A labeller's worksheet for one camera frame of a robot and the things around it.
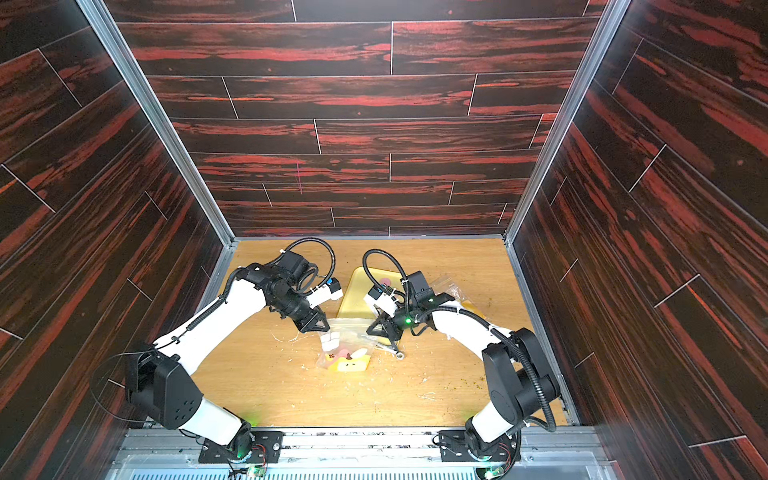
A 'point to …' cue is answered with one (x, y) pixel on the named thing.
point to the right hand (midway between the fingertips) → (376, 327)
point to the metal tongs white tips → (398, 355)
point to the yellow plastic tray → (353, 304)
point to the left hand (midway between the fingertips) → (327, 326)
